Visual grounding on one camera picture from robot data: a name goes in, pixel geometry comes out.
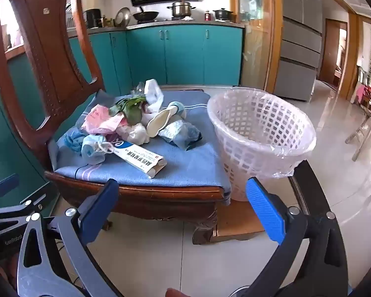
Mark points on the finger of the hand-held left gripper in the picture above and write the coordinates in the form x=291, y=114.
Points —
x=21, y=207
x=6, y=184

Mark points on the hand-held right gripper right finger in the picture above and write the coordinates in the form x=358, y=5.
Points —
x=266, y=213

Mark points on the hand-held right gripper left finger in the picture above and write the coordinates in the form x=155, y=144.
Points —
x=97, y=213

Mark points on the blue face mask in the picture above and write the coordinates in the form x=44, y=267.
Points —
x=91, y=150

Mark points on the white blue paper box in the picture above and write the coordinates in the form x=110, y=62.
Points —
x=139, y=159

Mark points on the white plastic lattice basket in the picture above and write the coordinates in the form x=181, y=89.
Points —
x=235, y=148

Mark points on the green vegetable leaf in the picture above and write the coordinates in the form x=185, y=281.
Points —
x=131, y=111

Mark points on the cream paper cup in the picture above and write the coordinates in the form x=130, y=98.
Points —
x=157, y=122

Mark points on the person's right hand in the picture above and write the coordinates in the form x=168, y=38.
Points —
x=176, y=293

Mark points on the low wooden stool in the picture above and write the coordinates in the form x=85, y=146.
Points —
x=238, y=222

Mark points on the blue crumpled cloth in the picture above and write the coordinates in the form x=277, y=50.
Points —
x=74, y=140

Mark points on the crumpled white tissue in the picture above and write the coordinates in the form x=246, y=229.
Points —
x=137, y=134

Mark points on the blue striped seat cushion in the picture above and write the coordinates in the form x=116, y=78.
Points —
x=188, y=161

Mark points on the silver foil packet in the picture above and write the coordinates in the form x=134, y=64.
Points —
x=179, y=133

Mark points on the clear plastic wrapper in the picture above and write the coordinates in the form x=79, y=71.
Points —
x=137, y=90

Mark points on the carved wooden chair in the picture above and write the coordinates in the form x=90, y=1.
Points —
x=49, y=52

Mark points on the pink cloth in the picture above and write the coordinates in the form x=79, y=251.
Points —
x=363, y=92

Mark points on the wooden framed glass door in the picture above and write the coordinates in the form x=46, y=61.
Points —
x=256, y=52

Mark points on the grey refrigerator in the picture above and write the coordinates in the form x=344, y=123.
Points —
x=300, y=52

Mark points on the metal dish rack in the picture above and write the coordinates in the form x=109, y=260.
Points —
x=74, y=21

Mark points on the teal kitchen cabinets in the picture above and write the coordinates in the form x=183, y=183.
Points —
x=185, y=55

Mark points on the black kitchen appliance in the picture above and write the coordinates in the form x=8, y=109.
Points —
x=93, y=18

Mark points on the steel pot lid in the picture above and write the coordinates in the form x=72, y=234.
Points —
x=123, y=17

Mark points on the black lidded pot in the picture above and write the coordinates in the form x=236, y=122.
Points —
x=223, y=14

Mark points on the black wok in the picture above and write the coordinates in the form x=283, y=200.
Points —
x=146, y=15

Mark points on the grey kitchen countertop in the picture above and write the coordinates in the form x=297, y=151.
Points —
x=173, y=22

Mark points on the red jar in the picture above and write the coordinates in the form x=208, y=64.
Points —
x=207, y=16

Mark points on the steel pot with lid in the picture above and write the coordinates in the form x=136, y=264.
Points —
x=181, y=10

